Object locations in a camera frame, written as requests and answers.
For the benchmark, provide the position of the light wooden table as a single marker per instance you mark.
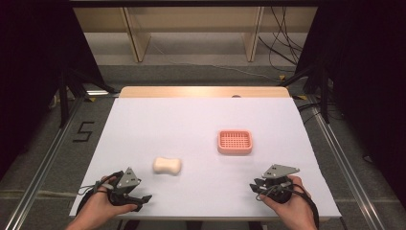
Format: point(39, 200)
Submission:
point(191, 92)

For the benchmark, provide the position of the aluminium floor rail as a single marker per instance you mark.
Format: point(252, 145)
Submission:
point(41, 169)
point(348, 166)

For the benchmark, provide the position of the cream soap bar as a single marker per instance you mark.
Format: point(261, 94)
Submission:
point(167, 165)

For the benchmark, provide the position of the black curtain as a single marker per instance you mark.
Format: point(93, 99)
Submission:
point(367, 80)
point(32, 64)

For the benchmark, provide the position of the pink soap dish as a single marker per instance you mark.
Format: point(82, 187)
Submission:
point(235, 141)

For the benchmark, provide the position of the person's left hand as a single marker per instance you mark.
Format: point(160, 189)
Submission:
point(102, 204)

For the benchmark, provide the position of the white table cover sheet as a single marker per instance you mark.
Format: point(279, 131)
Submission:
point(191, 127)

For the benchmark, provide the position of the person's right hand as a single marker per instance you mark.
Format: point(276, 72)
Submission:
point(293, 207)

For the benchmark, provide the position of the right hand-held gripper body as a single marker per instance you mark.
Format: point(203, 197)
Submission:
point(279, 180)

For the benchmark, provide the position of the black metal stand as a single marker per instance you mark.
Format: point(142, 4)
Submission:
point(324, 92)
point(63, 96)

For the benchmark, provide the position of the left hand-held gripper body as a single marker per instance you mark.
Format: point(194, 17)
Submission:
point(126, 183)

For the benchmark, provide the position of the beige wooden shelf unit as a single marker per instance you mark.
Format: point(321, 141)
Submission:
point(191, 19)

